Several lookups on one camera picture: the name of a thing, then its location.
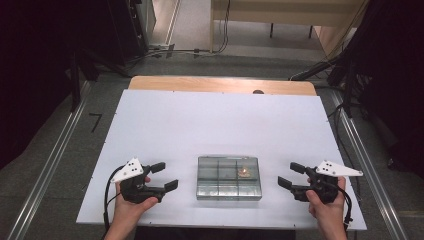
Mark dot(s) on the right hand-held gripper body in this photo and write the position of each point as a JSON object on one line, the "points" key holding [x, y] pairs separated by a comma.
{"points": [[320, 191]]}

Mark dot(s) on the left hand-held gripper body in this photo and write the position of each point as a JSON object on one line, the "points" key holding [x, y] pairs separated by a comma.
{"points": [[133, 190]]}

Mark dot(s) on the small orange trinket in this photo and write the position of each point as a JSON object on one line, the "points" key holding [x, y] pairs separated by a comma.
{"points": [[244, 173]]}

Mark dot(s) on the clear compartment storage box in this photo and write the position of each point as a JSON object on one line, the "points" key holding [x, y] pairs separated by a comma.
{"points": [[228, 178]]}

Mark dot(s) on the person's right hand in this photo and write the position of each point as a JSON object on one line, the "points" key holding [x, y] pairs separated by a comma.
{"points": [[328, 213]]}

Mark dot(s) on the person's left hand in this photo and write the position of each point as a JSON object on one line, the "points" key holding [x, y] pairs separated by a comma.
{"points": [[130, 213]]}

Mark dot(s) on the white table board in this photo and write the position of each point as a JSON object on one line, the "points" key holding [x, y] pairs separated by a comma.
{"points": [[166, 126]]}

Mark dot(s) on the dark round table grommet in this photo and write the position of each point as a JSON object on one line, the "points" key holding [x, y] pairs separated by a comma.
{"points": [[258, 92]]}

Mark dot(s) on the wooden table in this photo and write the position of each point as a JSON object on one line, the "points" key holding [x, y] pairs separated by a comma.
{"points": [[200, 84]]}

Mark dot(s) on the black stand bar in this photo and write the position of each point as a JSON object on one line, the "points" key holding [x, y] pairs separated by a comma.
{"points": [[316, 70]]}

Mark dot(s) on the black curtain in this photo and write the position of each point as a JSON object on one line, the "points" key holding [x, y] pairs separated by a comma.
{"points": [[33, 66], [396, 83]]}

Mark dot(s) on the black cabinet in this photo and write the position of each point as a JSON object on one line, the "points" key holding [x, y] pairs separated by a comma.
{"points": [[125, 30]]}

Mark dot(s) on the light wooden desk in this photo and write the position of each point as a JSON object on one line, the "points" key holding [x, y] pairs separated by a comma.
{"points": [[266, 13]]}

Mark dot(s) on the aluminium floor rail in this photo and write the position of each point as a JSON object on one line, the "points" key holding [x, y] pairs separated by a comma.
{"points": [[50, 163], [366, 146]]}

